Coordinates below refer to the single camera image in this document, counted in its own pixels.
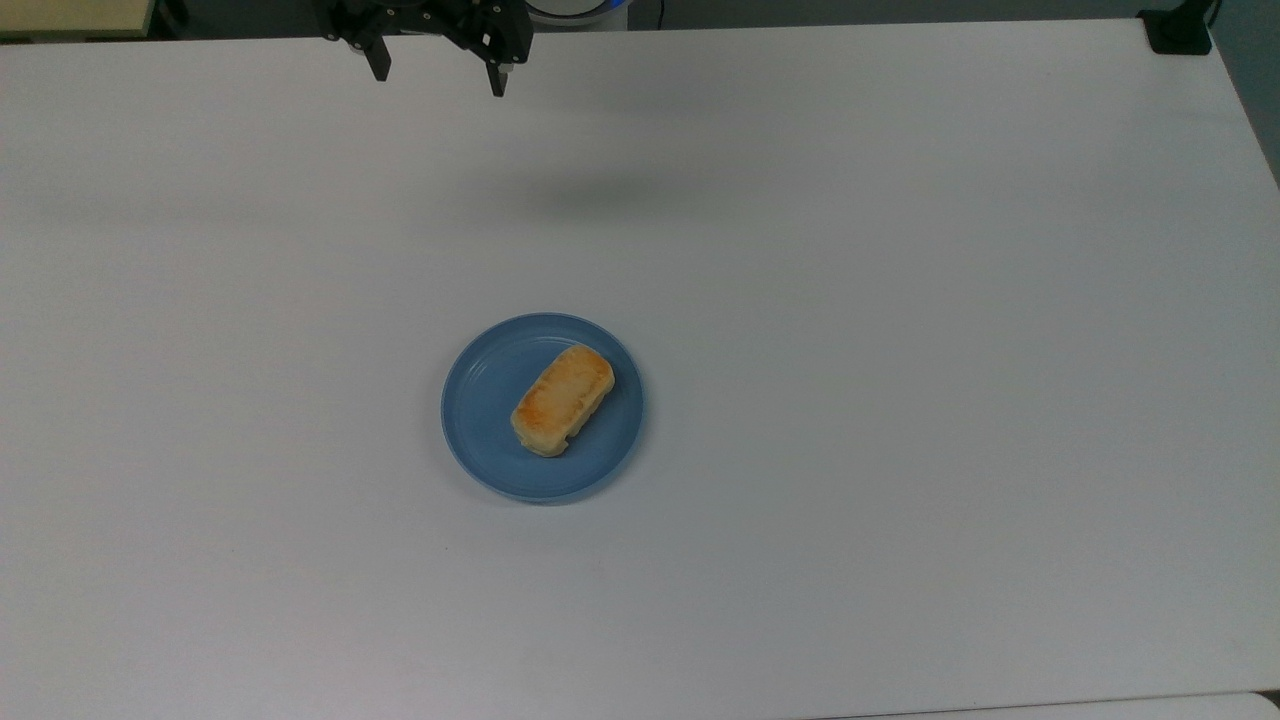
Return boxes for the beige wooden furniture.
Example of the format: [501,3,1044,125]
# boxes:
[0,0,161,41]

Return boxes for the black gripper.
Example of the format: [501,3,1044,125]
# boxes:
[314,0,533,99]

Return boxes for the blue round plate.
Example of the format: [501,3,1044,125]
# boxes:
[441,313,646,503]

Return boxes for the black table clamp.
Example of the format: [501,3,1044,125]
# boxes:
[1138,0,1223,56]

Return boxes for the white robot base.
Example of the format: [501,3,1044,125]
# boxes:
[524,0,635,25]

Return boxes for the toasted bread loaf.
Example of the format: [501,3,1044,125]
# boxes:
[510,344,616,459]

